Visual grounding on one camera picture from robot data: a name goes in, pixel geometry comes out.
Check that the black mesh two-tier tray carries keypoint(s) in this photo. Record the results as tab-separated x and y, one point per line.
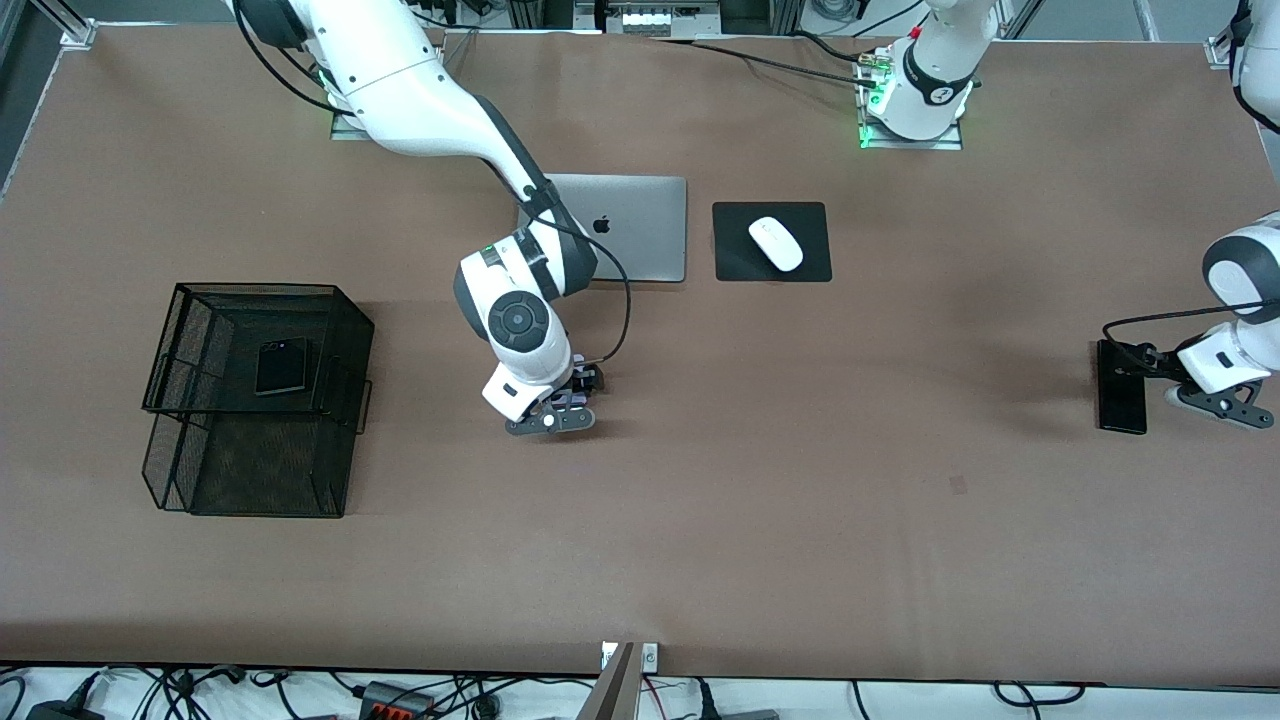
300	480

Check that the white computer mouse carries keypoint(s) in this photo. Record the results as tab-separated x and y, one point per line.
776	243

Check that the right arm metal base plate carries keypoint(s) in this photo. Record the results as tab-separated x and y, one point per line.
345	130

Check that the black plug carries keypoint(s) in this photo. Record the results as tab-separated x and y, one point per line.
708	705

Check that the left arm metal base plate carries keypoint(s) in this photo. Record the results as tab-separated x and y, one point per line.
950	140

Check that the silver laptop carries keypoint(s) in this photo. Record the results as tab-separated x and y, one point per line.
650	240

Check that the black square flip phone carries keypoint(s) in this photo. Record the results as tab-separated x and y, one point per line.
281	367

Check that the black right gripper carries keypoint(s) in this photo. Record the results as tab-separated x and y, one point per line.
587	379

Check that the white socket strip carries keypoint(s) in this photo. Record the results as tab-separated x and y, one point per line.
660	20

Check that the black orange power strip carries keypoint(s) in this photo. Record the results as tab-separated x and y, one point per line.
395	705

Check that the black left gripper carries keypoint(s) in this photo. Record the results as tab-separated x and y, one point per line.
1151	358

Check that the black power adapter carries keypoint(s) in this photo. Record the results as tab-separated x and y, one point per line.
60	712

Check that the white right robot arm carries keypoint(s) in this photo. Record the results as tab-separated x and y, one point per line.
400	90

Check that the grey metal post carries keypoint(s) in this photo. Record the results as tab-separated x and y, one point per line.
615	695

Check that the black slab smartphone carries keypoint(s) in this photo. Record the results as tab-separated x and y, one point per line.
1118	405

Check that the black mouse pad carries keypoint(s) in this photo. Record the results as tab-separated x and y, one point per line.
730	250

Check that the aluminium frame profile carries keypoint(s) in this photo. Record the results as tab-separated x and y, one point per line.
1218	50
75	28

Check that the small aluminium bracket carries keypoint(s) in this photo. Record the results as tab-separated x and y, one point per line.
650	657

